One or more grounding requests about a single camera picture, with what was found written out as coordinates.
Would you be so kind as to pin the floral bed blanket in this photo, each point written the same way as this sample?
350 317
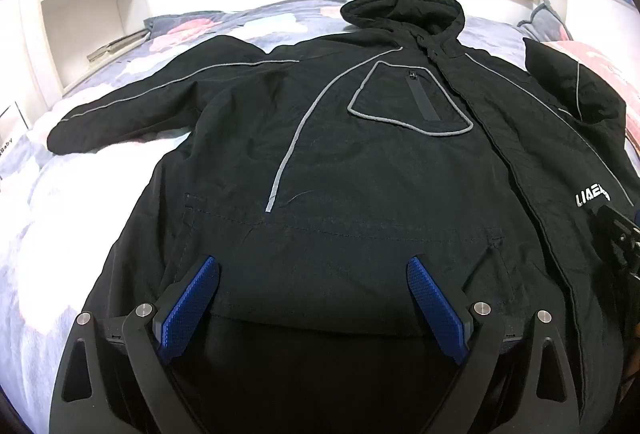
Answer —
75 194

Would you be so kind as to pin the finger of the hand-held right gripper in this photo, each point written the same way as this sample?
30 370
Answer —
617 226

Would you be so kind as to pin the stack of flat books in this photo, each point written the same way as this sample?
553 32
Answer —
117 45

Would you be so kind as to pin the pink and grey pillow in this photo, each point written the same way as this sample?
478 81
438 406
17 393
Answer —
605 64

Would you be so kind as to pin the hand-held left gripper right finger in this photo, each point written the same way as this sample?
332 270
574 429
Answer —
435 304

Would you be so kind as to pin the black hooded jacket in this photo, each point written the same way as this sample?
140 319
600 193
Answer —
350 164

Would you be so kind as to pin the white box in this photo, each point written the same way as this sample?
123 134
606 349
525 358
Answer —
10 129

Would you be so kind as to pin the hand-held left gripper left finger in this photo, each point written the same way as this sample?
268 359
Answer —
192 304

